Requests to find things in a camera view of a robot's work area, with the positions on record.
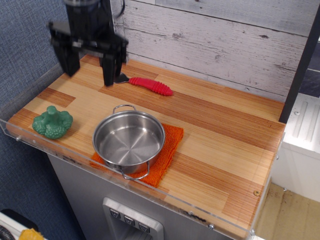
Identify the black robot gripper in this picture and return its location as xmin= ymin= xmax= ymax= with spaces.
xmin=47 ymin=0 xmax=129 ymax=87

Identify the stainless steel pot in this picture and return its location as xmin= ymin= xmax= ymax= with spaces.
xmin=92 ymin=104 xmax=166 ymax=181

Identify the orange folded cloth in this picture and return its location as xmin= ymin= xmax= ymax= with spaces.
xmin=90 ymin=123 xmax=184 ymax=188

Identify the green toy broccoli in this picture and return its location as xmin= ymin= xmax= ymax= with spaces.
xmin=32 ymin=105 xmax=73 ymax=140

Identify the clear acrylic table guard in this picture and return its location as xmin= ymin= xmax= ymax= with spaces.
xmin=0 ymin=34 xmax=286 ymax=238

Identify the grey toy fridge cabinet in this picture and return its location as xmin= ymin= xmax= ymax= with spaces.
xmin=49 ymin=155 xmax=229 ymax=240

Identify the silver dispenser button panel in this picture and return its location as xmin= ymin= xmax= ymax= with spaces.
xmin=102 ymin=197 xmax=165 ymax=240

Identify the black and yellow object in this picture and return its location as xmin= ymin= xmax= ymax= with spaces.
xmin=0 ymin=209 xmax=46 ymax=240

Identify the white toy sink unit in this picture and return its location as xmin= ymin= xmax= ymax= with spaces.
xmin=271 ymin=93 xmax=320 ymax=202

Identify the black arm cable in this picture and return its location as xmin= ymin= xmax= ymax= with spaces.
xmin=113 ymin=0 xmax=126 ymax=19

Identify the red handled metal spoon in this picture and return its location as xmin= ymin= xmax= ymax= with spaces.
xmin=113 ymin=73 xmax=173 ymax=96

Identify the dark right vertical post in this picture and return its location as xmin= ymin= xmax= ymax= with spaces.
xmin=278 ymin=6 xmax=320 ymax=124

